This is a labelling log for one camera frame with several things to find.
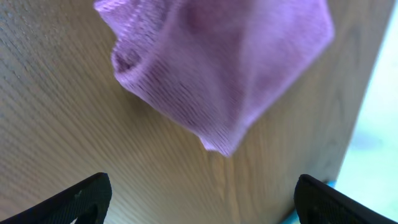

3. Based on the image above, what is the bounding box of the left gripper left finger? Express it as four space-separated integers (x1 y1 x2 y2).
1 172 112 224

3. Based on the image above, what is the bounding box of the purple microfiber cloth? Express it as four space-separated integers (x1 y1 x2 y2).
93 0 334 156

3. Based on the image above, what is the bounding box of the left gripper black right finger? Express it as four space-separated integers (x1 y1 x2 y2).
298 174 397 224

